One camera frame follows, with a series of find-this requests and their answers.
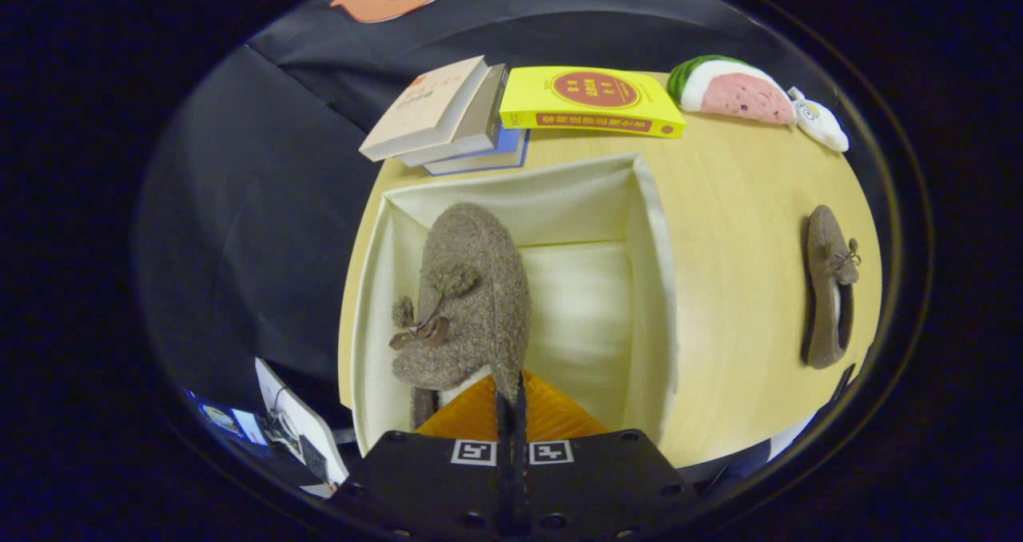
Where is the beige book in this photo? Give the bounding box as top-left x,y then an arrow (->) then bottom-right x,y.
359,55 -> 491,162

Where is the blue book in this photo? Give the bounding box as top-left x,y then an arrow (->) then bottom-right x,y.
424,126 -> 531,177

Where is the watermelon slice plush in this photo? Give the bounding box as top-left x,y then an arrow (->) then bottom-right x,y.
667,54 -> 798,127

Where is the grey book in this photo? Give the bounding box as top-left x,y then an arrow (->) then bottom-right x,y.
397,64 -> 508,168

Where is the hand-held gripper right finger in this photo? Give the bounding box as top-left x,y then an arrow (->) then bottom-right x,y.
515,370 -> 704,539

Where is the white paper sheet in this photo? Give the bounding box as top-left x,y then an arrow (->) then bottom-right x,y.
254,357 -> 350,487

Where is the white plush toy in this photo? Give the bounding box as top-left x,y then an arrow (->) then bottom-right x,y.
787,86 -> 850,153

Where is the brown fuzzy shoe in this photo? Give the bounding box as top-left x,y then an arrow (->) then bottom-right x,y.
802,205 -> 862,369
389,202 -> 532,431

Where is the black backdrop cloth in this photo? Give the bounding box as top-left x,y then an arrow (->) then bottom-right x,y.
132,0 -> 848,447

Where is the cream fabric storage box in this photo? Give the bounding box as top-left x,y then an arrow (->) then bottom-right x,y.
350,154 -> 680,456

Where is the yellow book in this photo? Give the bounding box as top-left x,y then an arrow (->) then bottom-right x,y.
500,66 -> 687,139

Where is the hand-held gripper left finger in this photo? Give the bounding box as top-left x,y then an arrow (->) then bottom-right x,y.
332,370 -> 516,539

